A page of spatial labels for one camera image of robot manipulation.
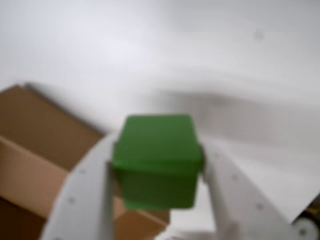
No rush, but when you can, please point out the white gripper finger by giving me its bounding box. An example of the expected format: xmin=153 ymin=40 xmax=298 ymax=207
xmin=39 ymin=134 xmax=118 ymax=240
xmin=201 ymin=143 xmax=301 ymax=240

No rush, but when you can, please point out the green cube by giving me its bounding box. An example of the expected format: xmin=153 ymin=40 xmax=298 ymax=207
xmin=111 ymin=114 xmax=206 ymax=211

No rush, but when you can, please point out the brown cardboard box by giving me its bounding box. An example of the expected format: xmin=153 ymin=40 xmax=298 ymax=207
xmin=0 ymin=83 xmax=173 ymax=240

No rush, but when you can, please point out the white round object green centre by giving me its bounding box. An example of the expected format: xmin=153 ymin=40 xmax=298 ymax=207
xmin=294 ymin=216 xmax=320 ymax=240

